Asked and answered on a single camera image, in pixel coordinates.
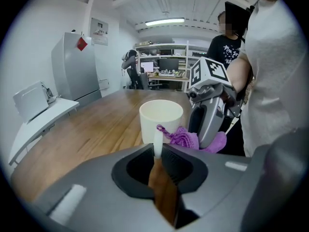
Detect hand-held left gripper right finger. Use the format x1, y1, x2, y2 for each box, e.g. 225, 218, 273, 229
161, 143, 252, 232

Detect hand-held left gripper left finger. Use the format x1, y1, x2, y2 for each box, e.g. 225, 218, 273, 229
33, 143, 175, 232

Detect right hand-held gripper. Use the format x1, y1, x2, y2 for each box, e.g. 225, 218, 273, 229
187, 56, 242, 149

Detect purple cloth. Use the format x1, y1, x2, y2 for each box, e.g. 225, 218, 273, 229
156, 124, 227, 154

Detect white mug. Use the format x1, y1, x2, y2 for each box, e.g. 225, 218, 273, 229
139, 100, 184, 159

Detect person's right forearm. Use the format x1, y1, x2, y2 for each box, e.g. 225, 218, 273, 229
226, 56, 254, 94

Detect person's black trousers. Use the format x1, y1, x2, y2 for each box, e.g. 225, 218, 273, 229
218, 116, 246, 157

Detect wooden office desk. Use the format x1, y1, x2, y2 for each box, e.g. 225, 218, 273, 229
147, 74, 190, 83

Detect dark black monitor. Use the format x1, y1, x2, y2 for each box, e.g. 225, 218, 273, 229
158, 58, 180, 73

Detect low black office chair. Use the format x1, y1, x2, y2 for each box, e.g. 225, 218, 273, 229
140, 72, 163, 90

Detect white shelf unit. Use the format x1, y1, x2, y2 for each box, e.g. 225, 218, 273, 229
134, 40, 211, 93

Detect lit white monitor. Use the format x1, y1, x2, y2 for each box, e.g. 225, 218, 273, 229
140, 61, 155, 73

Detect tall black office chair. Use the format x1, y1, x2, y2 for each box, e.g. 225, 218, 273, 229
121, 49, 141, 90

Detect white side table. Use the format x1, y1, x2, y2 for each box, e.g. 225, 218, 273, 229
8, 97, 80, 166

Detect ceiling tube light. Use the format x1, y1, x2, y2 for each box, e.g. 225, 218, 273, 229
144, 17, 185, 27

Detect white microwave oven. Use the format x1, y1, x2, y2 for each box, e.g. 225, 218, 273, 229
13, 81, 50, 124

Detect silver refrigerator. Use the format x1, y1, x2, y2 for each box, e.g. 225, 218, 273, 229
51, 31, 102, 109

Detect red tag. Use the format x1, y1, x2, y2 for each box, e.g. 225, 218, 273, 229
76, 37, 88, 52

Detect white wall notice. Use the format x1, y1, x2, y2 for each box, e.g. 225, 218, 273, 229
90, 17, 110, 46

